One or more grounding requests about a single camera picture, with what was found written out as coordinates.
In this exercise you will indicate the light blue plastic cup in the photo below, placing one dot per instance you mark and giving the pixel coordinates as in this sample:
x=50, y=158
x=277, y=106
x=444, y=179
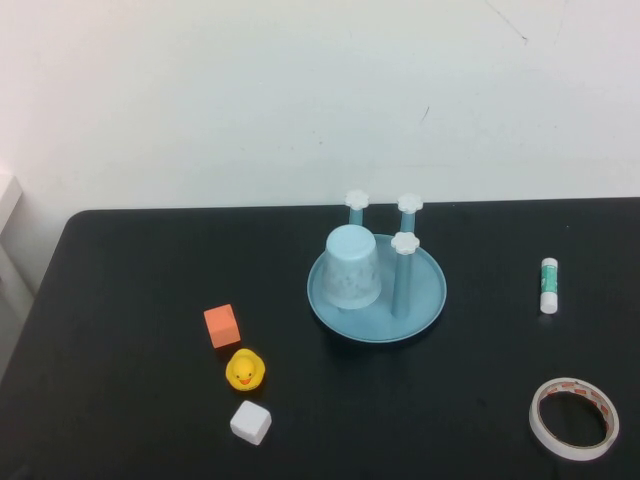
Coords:
x=352, y=275

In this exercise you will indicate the blue cup stand white caps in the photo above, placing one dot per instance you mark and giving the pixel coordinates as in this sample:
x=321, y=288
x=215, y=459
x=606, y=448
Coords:
x=415, y=300

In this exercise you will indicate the orange foam cube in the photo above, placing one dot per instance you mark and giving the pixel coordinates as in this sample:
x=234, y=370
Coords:
x=222, y=330

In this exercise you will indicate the yellow rubber duck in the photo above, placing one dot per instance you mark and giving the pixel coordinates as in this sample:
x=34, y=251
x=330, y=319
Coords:
x=245, y=372

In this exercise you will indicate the white foam cube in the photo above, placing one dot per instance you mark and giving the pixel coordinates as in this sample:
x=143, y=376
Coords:
x=250, y=424

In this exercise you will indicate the white green glue stick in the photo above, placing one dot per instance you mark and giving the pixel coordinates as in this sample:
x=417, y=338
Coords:
x=549, y=285

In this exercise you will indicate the white double-sided tape roll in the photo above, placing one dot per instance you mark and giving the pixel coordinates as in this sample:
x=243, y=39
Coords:
x=536, y=425

